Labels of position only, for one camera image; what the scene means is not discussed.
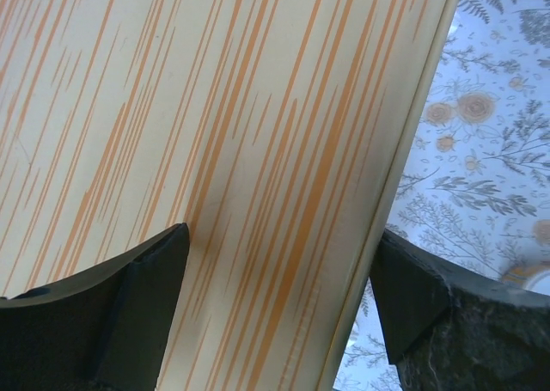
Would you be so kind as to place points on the orange can with white lid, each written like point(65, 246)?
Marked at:
point(533, 278)

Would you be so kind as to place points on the wooden cube cabinet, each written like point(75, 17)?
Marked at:
point(277, 130)

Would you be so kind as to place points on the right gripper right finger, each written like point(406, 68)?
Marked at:
point(447, 328)

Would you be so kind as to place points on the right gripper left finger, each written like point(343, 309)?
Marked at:
point(105, 328)

